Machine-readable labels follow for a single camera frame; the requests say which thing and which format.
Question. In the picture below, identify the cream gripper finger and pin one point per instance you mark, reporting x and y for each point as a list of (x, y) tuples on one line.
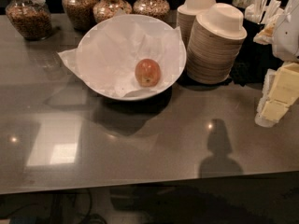
[(280, 92), (265, 36)]

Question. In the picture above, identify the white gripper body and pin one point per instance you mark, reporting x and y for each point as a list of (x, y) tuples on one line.
[(287, 36)]

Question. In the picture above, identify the red yellow apple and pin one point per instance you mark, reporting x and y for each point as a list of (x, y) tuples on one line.
[(147, 73)]

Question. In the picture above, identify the white bowl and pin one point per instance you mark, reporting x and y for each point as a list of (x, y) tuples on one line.
[(102, 78)]

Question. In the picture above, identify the black cutlery organizer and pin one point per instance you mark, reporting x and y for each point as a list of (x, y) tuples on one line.
[(253, 60)]

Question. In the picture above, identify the front stack of paper bowls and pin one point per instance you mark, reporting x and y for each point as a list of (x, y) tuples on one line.
[(216, 38)]

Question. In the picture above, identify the stack of paper bowls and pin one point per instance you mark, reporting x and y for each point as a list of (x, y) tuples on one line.
[(186, 14), (216, 38)]

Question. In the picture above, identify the rear stack of paper bowls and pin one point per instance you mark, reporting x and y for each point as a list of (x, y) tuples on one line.
[(186, 14)]

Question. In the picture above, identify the glass cereal jar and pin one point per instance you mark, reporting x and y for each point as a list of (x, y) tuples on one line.
[(80, 13), (106, 9), (31, 18), (154, 8)]

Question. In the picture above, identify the white paper liner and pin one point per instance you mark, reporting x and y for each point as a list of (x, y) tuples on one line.
[(109, 56)]

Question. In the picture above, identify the far left glass cereal jar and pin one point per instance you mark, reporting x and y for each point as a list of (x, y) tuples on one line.
[(31, 18)]

